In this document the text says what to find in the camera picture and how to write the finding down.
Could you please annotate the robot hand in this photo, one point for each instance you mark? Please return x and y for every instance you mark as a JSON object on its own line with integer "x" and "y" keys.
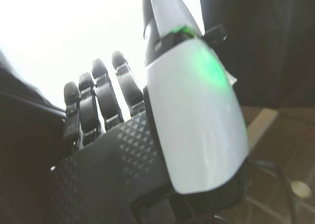
{"x": 197, "y": 115}

